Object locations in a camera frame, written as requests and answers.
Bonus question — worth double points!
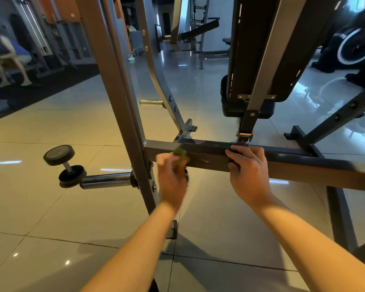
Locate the person's left hand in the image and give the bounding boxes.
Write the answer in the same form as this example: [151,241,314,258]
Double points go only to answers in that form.
[155,152,189,209]

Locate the person's right hand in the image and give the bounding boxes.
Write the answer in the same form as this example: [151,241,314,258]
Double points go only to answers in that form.
[225,145,273,209]

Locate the green cleaning cloth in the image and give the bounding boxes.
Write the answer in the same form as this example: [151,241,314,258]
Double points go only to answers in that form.
[173,147,190,162]

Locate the grey steel gym machine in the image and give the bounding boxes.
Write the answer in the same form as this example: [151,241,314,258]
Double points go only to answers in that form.
[73,0,365,271]

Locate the person's left forearm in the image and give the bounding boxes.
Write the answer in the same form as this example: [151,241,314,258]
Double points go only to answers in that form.
[80,200,182,292]

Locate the person's right forearm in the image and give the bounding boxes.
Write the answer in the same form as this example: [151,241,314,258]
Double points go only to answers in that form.
[255,194,365,292]

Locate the chrome weight storage peg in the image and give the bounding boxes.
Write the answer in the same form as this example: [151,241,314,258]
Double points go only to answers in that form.
[79,171,140,190]
[139,98,166,107]

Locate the black dumbbell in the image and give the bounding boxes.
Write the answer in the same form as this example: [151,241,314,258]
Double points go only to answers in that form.
[43,144,87,189]

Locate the black padded bench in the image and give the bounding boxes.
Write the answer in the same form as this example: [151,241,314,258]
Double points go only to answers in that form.
[220,0,348,119]

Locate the grey cable machine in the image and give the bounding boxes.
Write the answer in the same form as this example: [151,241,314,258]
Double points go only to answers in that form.
[9,0,95,73]

